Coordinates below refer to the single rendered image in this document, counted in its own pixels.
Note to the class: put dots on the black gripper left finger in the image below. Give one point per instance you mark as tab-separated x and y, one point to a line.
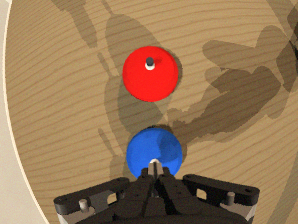
74	207

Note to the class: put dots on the red bell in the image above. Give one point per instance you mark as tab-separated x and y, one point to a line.
148	82

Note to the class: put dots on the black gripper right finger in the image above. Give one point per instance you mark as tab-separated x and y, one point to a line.
182	195

